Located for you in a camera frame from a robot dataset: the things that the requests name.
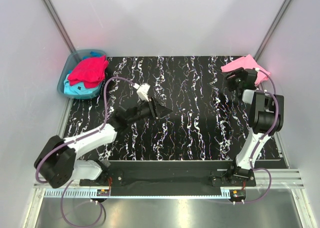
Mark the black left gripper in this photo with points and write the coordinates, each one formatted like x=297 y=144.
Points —
x=157 y=111

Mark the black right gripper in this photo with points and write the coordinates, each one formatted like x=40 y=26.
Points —
x=237 y=73

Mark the pink t shirt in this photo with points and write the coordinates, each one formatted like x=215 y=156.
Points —
x=247 y=62

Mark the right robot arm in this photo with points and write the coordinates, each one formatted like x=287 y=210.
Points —
x=266 y=117

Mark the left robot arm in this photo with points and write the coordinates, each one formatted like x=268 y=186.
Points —
x=59 y=161

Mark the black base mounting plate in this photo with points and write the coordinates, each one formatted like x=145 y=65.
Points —
x=161 y=190

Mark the magenta t shirt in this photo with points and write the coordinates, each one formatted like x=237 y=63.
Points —
x=90 y=71

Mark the teal blue t shirt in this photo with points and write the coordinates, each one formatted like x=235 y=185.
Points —
x=77 y=89

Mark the translucent blue plastic basket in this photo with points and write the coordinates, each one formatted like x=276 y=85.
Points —
x=72 y=61

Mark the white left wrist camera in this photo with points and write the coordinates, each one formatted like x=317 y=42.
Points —
x=142 y=91

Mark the right aluminium corner post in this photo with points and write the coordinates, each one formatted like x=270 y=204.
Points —
x=273 y=26

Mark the aluminium corner post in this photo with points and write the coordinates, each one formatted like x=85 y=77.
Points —
x=59 y=25
x=273 y=26

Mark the aluminium front rail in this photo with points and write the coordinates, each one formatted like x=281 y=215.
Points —
x=262 y=178

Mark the white slotted cable duct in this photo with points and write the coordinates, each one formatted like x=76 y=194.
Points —
x=77 y=193

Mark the left aluminium corner post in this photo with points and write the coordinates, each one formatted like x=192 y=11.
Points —
x=59 y=25

